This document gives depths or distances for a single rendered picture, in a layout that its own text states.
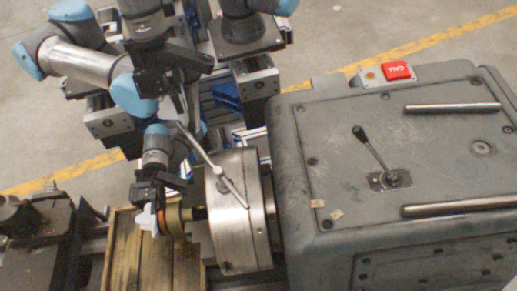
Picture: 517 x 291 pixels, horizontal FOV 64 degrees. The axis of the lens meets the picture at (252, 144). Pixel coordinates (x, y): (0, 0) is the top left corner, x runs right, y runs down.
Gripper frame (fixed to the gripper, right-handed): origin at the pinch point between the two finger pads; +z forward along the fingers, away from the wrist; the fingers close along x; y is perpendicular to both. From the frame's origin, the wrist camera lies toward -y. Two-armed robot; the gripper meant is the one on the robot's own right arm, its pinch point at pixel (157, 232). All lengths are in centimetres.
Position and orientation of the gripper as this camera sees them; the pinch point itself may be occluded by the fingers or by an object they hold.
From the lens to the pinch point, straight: 109.6
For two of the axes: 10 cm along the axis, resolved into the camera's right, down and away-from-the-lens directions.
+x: -1.3, -6.2, -7.7
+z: 0.8, 7.7, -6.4
